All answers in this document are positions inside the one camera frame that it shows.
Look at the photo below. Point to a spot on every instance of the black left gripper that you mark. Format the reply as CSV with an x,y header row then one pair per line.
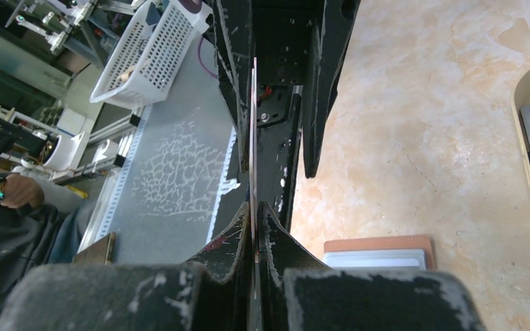
x,y
297,43

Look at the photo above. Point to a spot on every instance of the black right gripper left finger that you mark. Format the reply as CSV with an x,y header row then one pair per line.
x,y
209,291

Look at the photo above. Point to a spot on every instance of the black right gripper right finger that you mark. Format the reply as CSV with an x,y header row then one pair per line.
x,y
299,292

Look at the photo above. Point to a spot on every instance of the thin white credit card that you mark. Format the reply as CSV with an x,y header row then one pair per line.
x,y
253,178

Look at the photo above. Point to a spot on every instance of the tan leather card holder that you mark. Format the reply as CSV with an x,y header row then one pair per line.
x,y
407,252

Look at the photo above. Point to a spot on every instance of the white perforated plastic basket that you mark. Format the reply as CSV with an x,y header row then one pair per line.
x,y
147,58

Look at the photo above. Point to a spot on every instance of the person in dark clothing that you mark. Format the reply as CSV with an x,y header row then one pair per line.
x,y
40,223

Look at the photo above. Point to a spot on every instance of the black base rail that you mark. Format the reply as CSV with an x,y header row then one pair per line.
x,y
278,155

